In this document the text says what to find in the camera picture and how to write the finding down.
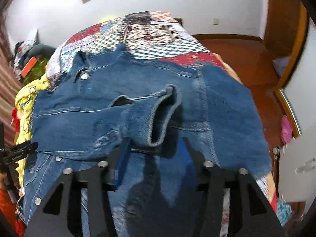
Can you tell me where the orange box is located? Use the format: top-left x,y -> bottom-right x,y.
20,56 -> 38,78

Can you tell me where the dark grey cushion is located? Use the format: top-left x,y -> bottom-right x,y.
27,44 -> 56,57

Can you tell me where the patchwork patterned bedspread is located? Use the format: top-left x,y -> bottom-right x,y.
45,10 -> 277,237

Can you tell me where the striped maroon curtain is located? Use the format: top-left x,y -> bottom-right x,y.
0,13 -> 22,146

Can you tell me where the teal striped cloth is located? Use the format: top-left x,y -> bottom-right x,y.
277,201 -> 292,226

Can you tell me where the wooden door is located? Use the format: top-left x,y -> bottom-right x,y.
263,0 -> 309,90

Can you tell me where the orange sleeve forearm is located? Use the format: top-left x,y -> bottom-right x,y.
0,189 -> 26,237

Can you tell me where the blue denim jacket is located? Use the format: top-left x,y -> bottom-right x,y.
22,43 -> 272,237

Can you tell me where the pink croc shoe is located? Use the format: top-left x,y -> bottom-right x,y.
281,115 -> 293,144

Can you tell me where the white wall socket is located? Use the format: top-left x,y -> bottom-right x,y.
213,18 -> 219,25

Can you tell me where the person's left hand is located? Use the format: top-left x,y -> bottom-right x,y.
1,163 -> 20,190

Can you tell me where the yellow duck blanket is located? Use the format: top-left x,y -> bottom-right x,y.
14,73 -> 50,188

